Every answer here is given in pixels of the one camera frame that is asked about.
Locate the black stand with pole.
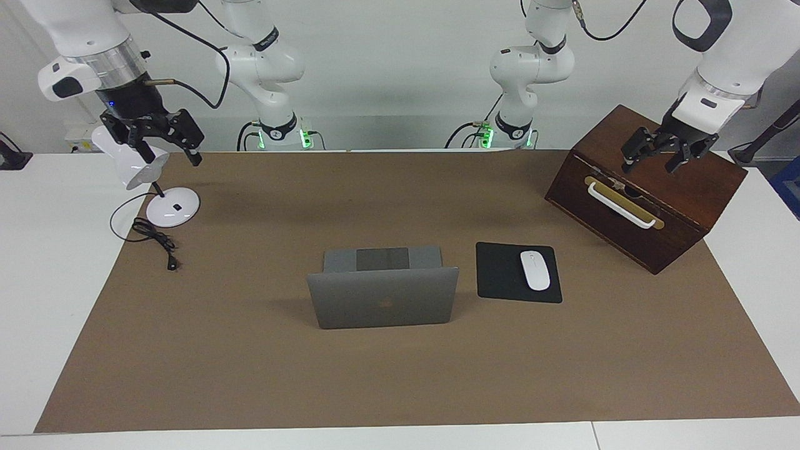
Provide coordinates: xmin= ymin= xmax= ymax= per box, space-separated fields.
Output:
xmin=728 ymin=100 xmax=800 ymax=166

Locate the brass handle plate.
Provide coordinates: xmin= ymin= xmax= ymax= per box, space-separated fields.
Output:
xmin=584 ymin=176 xmax=665 ymax=231

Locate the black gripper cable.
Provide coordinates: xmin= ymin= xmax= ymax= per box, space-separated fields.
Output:
xmin=147 ymin=0 xmax=232 ymax=110
xmin=572 ymin=0 xmax=760 ymax=112

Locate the small black stand foot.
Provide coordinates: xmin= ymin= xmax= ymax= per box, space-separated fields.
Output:
xmin=0 ymin=132 xmax=33 ymax=171

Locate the dark brown wooden box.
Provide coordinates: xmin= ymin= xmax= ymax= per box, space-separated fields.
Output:
xmin=544 ymin=104 xmax=749 ymax=276

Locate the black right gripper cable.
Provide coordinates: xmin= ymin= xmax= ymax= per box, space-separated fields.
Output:
xmin=147 ymin=0 xmax=232 ymax=110

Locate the brown table mat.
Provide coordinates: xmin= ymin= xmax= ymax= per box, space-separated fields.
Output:
xmin=34 ymin=150 xmax=800 ymax=434

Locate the blue crate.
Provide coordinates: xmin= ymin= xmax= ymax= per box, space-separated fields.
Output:
xmin=770 ymin=155 xmax=800 ymax=221

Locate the white box handle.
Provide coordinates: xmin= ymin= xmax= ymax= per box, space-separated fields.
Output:
xmin=587 ymin=182 xmax=657 ymax=229

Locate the white desk lamp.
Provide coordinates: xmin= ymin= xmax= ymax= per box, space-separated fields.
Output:
xmin=91 ymin=124 xmax=201 ymax=229

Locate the silver grey laptop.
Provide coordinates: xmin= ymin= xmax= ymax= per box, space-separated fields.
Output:
xmin=306 ymin=246 xmax=460 ymax=330

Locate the white computer mouse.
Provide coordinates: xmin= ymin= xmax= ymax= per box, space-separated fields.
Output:
xmin=520 ymin=250 xmax=551 ymax=292

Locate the black arm base cable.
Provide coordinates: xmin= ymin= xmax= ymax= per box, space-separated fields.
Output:
xmin=236 ymin=120 xmax=263 ymax=152
xmin=445 ymin=121 xmax=494 ymax=149

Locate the black left arm base cable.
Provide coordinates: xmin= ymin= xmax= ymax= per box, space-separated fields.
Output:
xmin=445 ymin=121 xmax=494 ymax=149

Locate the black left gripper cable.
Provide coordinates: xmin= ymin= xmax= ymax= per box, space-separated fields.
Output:
xmin=572 ymin=0 xmax=760 ymax=112

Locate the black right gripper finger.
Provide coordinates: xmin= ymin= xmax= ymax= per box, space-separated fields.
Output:
xmin=166 ymin=109 xmax=206 ymax=168
xmin=100 ymin=112 xmax=162 ymax=165

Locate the black right arm base cable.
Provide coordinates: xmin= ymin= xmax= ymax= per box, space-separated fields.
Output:
xmin=236 ymin=120 xmax=263 ymax=152

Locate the black mouse pad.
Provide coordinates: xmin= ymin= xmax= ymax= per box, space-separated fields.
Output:
xmin=476 ymin=242 xmax=563 ymax=304

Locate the black lamp power cable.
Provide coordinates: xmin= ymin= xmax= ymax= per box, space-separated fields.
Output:
xmin=110 ymin=191 xmax=180 ymax=272

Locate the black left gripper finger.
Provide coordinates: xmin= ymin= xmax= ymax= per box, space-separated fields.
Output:
xmin=621 ymin=127 xmax=661 ymax=174
xmin=664 ymin=137 xmax=719 ymax=175

